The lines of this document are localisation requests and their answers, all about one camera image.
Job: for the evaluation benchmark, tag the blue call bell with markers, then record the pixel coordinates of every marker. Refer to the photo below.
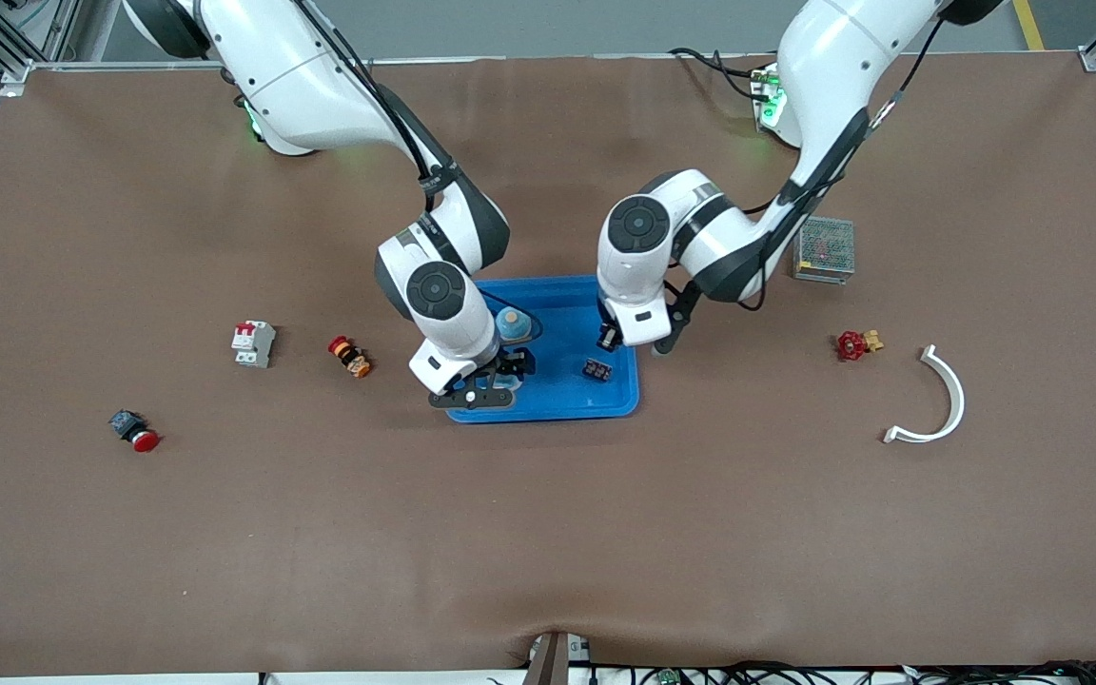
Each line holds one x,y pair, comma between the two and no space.
506,382
515,325

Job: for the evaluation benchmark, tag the black cylindrical capacitor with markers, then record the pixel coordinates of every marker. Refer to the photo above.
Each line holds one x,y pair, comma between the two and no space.
597,369

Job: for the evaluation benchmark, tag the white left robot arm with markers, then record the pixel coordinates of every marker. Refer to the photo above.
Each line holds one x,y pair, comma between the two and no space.
833,76

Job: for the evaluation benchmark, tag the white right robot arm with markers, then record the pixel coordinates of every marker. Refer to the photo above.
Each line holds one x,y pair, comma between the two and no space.
320,86

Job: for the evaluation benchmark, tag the blue plastic tray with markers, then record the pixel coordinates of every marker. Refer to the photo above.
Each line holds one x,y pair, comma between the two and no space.
557,400

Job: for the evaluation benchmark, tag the brown table mat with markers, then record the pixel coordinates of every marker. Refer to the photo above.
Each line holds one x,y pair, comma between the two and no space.
548,533

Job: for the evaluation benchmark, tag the white circuit breaker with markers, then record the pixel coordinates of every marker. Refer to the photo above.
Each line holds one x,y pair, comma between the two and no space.
251,343

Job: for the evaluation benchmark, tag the metal mesh power supply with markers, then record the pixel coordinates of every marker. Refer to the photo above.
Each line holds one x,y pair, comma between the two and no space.
833,252

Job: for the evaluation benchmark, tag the red mushroom push button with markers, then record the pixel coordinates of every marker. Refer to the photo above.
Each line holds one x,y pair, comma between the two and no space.
134,430

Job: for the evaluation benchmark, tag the small green connector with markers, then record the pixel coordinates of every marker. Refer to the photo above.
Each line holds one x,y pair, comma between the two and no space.
668,676

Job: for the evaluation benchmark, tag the orange black emergency switch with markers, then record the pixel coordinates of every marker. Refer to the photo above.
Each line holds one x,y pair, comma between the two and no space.
350,357

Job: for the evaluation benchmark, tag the white curved plastic bracket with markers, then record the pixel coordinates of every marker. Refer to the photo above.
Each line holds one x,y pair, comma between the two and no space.
959,400

